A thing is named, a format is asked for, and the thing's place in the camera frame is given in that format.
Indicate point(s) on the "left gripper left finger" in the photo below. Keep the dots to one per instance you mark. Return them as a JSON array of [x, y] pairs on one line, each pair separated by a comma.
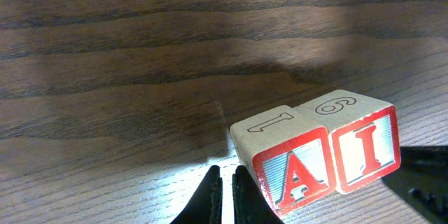
[[205, 205]]

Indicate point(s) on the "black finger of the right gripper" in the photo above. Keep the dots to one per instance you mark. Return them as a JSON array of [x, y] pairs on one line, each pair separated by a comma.
[[421, 181]]

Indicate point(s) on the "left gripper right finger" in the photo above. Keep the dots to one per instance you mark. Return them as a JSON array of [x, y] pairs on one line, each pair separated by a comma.
[[250, 207]]

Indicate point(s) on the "red I block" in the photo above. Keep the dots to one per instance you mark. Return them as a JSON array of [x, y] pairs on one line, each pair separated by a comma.
[[363, 135]]

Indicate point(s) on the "red A block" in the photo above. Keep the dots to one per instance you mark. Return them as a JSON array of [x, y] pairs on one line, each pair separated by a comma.
[[288, 156]]

